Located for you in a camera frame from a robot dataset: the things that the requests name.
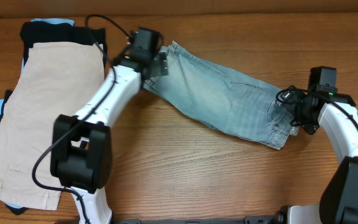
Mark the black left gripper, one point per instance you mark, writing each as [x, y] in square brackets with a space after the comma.
[158, 66]

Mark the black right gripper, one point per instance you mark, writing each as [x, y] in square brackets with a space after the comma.
[305, 121]

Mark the light blue denim shorts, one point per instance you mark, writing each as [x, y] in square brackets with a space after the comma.
[223, 98]

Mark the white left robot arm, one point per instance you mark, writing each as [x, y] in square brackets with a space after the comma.
[81, 157]

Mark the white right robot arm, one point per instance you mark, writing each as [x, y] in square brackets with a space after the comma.
[338, 117]

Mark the beige folded shorts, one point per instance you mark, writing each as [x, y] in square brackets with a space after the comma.
[57, 78]

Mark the black folded garment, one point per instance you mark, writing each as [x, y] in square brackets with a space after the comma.
[40, 32]

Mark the light blue folded garment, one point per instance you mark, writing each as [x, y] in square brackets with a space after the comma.
[54, 21]

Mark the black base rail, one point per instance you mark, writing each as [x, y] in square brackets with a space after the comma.
[194, 220]

